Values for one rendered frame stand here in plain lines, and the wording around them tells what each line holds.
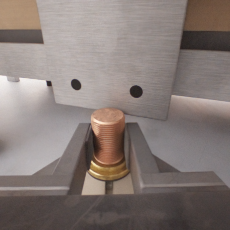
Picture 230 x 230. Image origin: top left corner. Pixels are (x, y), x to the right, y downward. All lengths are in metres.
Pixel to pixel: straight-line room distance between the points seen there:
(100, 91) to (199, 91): 0.11
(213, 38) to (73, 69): 0.17
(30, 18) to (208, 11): 0.25
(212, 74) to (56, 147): 0.26
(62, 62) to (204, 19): 0.16
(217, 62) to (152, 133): 0.20
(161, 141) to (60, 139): 0.19
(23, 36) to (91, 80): 0.20
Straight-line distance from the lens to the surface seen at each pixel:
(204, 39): 0.24
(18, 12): 0.33
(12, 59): 0.29
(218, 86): 0.20
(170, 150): 0.31
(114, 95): 0.15
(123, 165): 0.16
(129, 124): 0.15
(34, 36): 0.32
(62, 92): 0.18
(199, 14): 0.23
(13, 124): 0.43
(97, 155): 0.16
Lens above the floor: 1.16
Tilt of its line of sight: 29 degrees up
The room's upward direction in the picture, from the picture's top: 180 degrees counter-clockwise
